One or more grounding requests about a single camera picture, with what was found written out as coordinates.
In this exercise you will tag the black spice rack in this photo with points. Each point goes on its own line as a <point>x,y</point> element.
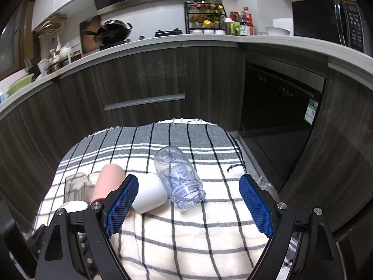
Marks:
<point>205,17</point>

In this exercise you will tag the pink cup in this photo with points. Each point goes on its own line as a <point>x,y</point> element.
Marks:
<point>106,182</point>

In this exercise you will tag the black gas stove burner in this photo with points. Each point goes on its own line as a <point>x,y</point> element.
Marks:
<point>168,33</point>

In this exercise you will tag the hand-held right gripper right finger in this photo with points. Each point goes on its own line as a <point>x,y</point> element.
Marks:
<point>256,204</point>

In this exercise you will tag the clear glass cup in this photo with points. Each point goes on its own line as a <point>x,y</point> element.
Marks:
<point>76,185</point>

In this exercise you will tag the clear plastic bag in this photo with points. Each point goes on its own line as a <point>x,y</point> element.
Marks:
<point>266,188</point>

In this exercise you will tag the green basin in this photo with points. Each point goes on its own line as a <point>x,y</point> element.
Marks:
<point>20,86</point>

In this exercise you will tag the clear plastic bottle cup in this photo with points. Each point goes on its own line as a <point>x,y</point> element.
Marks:
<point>179,178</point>

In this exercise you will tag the wooden cutting board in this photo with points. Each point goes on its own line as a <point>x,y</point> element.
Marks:
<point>90,35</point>

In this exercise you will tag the built-in dishwasher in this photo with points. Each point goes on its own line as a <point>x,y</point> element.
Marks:
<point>276,110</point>

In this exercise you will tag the white bowl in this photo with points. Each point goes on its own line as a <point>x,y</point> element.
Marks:
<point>277,31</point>

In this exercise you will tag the black wok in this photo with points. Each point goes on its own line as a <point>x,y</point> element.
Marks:
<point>112,30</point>

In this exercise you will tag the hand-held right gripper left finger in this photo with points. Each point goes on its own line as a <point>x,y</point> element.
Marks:
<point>122,207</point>

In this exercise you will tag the black microwave oven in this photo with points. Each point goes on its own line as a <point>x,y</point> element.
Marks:
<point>330,23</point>

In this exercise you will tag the striped checked tablecloth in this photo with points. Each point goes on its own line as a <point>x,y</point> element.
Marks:
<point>186,236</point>

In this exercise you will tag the white teapot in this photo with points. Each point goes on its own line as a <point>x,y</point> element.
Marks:
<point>64,53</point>

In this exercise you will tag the small white cup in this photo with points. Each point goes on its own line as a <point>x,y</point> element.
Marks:
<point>74,206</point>

